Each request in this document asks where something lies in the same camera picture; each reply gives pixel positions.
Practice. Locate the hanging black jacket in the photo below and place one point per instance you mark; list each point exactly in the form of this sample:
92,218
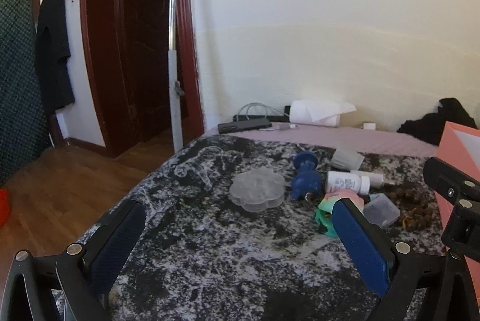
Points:
52,62

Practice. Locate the clear flower-shaped box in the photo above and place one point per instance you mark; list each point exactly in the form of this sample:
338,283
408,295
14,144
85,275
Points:
257,190

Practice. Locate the white paper towel roll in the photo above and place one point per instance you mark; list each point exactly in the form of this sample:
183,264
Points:
307,113

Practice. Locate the black and white marbled blanket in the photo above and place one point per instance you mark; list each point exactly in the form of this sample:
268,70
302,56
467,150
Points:
225,268

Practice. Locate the pink cardboard box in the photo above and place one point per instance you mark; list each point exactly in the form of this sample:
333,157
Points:
457,145

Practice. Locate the blue toy dumbbell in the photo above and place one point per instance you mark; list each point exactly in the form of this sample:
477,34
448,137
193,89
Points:
305,182

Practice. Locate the white pill bottle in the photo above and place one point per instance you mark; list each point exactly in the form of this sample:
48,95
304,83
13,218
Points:
343,181

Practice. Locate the translucent ribbed cup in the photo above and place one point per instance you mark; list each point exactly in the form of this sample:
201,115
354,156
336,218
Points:
348,157

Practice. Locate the green colourful toy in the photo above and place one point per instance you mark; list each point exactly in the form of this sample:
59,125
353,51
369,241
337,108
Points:
324,218

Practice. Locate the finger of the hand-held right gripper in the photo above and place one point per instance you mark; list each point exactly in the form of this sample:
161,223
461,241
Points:
461,227

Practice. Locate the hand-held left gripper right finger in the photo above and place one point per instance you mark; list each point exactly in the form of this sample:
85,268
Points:
360,249

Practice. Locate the flat black device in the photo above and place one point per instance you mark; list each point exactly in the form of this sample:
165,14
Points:
243,125

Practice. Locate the small clear plastic box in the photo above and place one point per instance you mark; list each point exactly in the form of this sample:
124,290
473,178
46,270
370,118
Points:
382,210

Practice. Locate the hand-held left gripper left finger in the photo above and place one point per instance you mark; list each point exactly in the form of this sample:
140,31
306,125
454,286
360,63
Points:
112,249

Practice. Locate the dark green lattice screen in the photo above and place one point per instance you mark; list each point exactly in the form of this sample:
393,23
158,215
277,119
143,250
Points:
18,81

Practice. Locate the metal mop pole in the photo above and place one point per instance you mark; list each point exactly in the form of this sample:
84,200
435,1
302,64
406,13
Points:
174,81

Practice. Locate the small grey bottle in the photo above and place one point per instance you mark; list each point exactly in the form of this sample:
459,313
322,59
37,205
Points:
375,178

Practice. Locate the red plastic object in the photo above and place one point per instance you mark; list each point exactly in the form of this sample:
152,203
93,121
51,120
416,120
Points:
3,208

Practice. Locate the white charger plug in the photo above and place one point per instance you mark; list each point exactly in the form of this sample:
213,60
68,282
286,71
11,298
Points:
369,126

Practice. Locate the pink bed sheet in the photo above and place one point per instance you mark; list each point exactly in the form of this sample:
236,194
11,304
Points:
337,137

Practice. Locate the black clothes pile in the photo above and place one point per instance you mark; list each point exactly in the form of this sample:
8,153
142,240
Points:
446,118

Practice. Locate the small white adapter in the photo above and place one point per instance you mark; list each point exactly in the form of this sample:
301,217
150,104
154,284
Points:
288,127

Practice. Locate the dark red wooden door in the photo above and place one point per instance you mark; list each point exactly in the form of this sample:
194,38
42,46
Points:
131,43

